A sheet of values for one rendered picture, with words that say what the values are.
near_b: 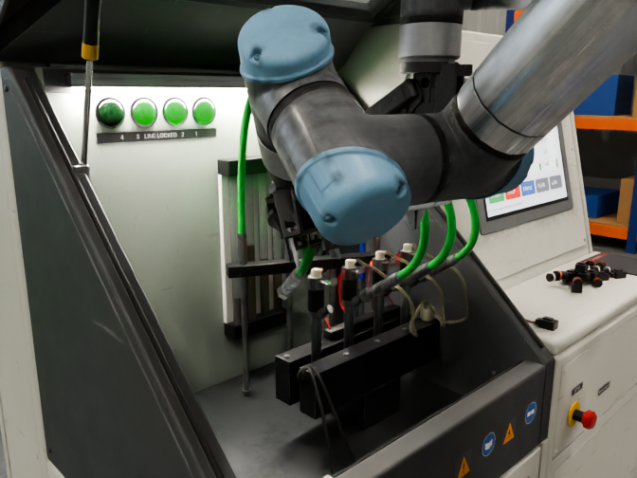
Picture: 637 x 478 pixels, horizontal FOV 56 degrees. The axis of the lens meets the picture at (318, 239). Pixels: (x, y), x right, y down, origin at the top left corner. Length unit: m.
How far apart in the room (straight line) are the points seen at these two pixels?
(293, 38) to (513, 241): 1.06
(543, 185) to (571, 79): 1.17
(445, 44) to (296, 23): 0.29
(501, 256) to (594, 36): 1.03
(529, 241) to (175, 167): 0.86
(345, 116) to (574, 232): 1.36
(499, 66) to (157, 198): 0.76
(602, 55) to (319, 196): 0.20
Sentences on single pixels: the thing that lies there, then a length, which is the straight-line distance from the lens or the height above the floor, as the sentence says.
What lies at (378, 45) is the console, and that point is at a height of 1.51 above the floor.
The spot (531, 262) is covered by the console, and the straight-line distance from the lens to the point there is 1.53.
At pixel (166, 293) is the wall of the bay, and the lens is 1.15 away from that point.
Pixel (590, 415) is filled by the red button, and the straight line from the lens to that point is 1.29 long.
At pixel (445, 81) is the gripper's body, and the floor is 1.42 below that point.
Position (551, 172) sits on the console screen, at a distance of 1.65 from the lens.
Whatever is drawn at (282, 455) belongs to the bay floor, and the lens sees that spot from 1.05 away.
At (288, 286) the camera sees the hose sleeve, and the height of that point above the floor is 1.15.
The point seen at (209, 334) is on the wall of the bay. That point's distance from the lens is 1.23.
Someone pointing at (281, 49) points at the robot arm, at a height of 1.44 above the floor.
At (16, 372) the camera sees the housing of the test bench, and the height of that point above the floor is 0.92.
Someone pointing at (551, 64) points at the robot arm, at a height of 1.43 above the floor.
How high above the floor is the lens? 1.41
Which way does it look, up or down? 14 degrees down
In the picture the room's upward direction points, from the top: straight up
